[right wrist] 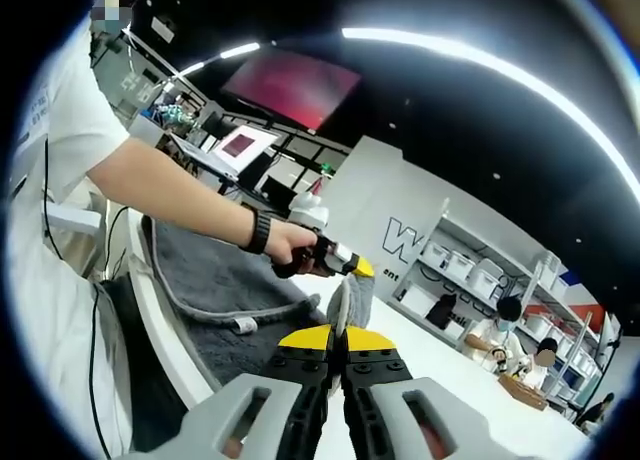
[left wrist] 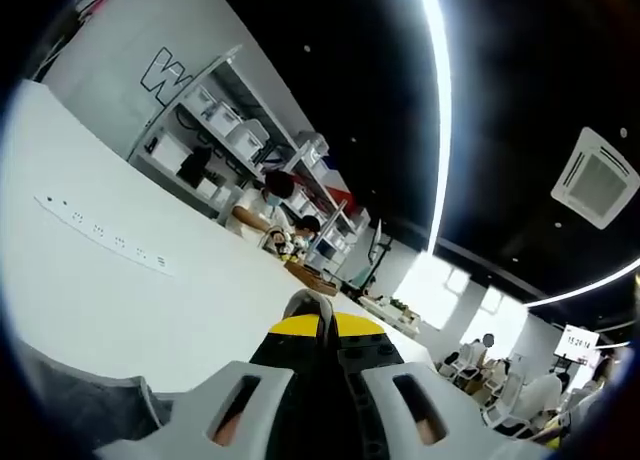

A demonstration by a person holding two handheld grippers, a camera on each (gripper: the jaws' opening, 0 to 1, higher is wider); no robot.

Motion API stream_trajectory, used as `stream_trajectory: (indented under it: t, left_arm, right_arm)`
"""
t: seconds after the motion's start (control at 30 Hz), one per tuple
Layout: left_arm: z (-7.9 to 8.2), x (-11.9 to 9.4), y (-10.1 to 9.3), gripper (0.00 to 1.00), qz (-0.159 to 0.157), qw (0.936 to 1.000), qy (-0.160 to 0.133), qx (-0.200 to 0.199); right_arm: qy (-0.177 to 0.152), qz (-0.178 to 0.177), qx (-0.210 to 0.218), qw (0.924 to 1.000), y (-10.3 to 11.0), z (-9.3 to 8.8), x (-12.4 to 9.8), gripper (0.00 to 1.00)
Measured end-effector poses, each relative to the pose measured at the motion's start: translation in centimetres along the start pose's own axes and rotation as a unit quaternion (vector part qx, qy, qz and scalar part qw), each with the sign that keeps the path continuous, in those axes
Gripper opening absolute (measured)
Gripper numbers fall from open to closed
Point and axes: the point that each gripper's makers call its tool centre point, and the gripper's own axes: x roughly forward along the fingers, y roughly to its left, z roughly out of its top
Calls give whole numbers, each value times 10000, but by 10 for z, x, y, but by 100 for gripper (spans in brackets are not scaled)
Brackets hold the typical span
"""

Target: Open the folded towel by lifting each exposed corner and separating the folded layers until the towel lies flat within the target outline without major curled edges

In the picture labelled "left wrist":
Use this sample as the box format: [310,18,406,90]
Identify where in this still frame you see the grey towel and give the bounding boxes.
[14,288,335,454]

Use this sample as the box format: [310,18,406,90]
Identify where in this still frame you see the white flat box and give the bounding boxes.
[149,132,194,174]

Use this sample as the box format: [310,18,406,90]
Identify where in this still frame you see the potted green plants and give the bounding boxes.
[374,294,422,332]

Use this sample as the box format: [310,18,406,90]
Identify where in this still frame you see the black tripod stand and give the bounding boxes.
[352,218,394,291]

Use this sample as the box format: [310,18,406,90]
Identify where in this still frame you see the white shelving rack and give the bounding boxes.
[127,44,301,222]
[279,129,374,282]

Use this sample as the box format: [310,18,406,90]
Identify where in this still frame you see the time display screen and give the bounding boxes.
[554,322,602,369]

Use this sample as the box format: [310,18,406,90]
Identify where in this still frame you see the black bag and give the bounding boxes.
[179,147,214,187]

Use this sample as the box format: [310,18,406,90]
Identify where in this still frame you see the white table socket strip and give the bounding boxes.
[32,195,177,278]

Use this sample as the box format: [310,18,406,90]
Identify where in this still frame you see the white storage box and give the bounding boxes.
[227,119,269,162]
[207,102,244,137]
[192,87,222,119]

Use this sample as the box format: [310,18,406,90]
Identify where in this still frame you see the ceiling light strip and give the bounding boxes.
[524,257,640,309]
[416,0,454,254]

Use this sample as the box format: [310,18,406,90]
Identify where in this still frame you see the ceiling air conditioner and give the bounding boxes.
[549,126,640,231]

